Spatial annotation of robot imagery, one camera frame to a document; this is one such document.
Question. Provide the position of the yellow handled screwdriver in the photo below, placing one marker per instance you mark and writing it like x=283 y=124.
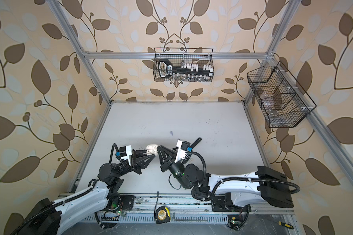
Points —
x=286 y=225

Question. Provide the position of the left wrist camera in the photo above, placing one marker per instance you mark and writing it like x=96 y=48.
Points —
x=124 y=152

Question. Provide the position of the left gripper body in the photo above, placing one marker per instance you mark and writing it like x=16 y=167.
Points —
x=131 y=168

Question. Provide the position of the black wire basket right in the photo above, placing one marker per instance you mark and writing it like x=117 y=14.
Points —
x=283 y=100

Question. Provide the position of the yellow black tape measure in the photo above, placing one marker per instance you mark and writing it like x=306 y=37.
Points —
x=162 y=215

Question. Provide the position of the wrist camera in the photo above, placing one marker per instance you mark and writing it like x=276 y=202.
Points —
x=183 y=147
x=124 y=152

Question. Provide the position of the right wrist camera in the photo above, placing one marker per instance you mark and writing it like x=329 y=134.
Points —
x=183 y=147

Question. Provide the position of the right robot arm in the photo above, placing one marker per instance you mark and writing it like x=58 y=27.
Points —
x=264 y=185

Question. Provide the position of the black wire basket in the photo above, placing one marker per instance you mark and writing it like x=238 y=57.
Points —
x=283 y=100
x=201 y=56

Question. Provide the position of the green pipe wrench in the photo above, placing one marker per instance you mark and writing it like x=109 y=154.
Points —
x=196 y=142

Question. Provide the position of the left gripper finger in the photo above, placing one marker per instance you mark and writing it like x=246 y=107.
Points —
x=142 y=162
x=139 y=153

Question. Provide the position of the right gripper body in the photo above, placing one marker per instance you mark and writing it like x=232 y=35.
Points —
x=169 y=163

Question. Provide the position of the black wire basket back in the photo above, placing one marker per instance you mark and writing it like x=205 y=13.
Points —
x=201 y=56

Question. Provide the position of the white earbud charging case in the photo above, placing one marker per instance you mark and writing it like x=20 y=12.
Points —
x=152 y=149

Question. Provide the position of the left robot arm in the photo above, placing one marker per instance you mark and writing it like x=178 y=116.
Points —
x=55 y=217

